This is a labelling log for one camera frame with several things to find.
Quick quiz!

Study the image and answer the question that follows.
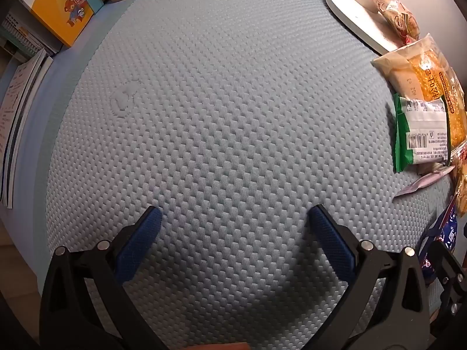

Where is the blue textured mat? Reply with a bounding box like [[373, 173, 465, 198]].
[[34, 0, 455, 350]]

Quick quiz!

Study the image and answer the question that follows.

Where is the red clear snack packet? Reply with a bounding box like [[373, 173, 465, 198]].
[[370, 0, 421, 42]]

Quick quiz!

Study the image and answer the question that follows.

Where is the pink snack packet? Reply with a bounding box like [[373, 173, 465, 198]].
[[394, 166, 456, 197]]

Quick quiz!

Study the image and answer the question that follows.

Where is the orange snack packet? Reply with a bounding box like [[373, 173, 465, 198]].
[[450, 142, 467, 219]]

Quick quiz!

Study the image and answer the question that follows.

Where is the white oval base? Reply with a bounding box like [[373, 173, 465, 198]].
[[325, 0, 402, 56]]

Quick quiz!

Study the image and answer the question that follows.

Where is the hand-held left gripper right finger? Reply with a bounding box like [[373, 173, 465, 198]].
[[308, 204, 433, 350]]

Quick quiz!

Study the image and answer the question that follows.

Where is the yellow bear print box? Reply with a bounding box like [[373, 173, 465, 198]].
[[18, 0, 104, 48]]

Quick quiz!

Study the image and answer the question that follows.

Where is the yellow snack packet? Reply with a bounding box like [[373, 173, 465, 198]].
[[371, 34, 467, 150]]

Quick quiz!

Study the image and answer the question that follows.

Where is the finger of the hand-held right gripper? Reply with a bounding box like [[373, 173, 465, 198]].
[[425, 241, 467, 336]]

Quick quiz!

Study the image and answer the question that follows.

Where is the blue red snack packet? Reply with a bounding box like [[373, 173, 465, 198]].
[[418, 199, 458, 285]]

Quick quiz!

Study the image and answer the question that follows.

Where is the green label snack packet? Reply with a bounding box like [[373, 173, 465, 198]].
[[393, 94, 450, 174]]

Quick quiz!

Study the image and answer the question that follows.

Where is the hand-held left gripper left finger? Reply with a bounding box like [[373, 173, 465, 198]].
[[39, 206, 168, 350]]

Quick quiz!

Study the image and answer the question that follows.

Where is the teal white box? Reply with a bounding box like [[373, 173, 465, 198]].
[[0, 7, 62, 57]]

